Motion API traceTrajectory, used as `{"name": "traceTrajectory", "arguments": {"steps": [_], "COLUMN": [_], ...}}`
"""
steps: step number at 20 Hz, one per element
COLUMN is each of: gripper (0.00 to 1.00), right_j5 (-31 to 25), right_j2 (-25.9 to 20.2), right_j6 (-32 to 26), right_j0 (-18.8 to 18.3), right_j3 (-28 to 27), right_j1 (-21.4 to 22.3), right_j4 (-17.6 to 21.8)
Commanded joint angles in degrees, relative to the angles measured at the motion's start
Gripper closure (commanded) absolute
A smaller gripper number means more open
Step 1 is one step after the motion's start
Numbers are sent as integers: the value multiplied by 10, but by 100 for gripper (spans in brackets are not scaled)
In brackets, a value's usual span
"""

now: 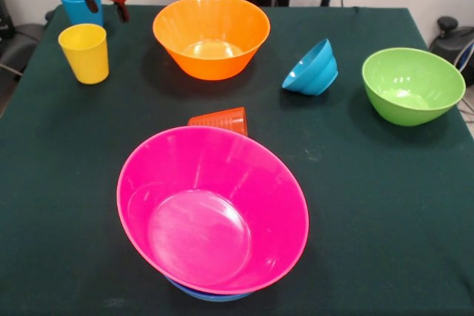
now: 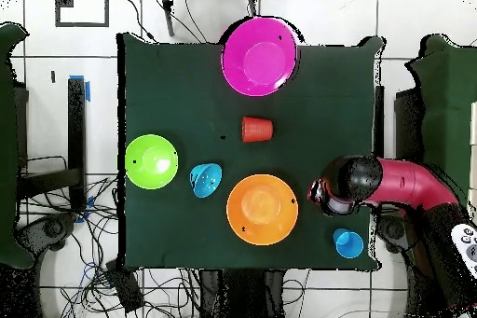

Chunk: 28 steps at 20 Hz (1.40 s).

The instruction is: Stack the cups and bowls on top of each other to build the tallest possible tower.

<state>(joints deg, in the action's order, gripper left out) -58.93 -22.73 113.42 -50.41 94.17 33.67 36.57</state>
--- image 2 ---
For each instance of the orange plastic bowl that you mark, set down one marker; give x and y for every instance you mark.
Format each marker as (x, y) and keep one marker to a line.
(261, 206)

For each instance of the red-orange plastic cup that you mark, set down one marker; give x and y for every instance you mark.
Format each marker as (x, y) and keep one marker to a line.
(257, 129)

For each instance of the small cyan plastic bowl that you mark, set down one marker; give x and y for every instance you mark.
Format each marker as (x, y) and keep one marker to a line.
(205, 180)

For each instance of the magenta pink plastic bowl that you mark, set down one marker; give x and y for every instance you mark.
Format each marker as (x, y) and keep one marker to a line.
(238, 68)

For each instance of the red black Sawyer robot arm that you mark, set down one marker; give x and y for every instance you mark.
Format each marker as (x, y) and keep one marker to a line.
(410, 183)

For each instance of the white boxes stack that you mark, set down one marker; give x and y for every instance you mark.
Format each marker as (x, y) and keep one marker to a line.
(473, 124)

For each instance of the light blue plastic cup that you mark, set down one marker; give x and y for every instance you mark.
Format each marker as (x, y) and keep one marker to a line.
(349, 245)

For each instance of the dark green tablecloth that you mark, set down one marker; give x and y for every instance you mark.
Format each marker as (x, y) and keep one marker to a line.
(167, 90)

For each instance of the lime green plastic bowl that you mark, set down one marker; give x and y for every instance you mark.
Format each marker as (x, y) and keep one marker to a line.
(138, 168)

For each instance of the green cloth covered side table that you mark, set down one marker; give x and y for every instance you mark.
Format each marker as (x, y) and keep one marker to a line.
(7, 146)
(447, 71)

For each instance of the black power brick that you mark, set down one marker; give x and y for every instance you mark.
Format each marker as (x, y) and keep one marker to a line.
(125, 288)

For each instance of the blue tape strip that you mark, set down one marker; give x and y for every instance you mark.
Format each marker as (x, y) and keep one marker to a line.
(88, 90)

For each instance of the gray pedestal foot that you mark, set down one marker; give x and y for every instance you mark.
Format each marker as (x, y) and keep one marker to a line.
(393, 232)
(52, 228)

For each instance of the black metal table frame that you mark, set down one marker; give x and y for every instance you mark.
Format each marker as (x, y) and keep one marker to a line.
(77, 127)
(379, 127)

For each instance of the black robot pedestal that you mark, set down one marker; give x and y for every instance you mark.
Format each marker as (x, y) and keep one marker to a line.
(242, 295)

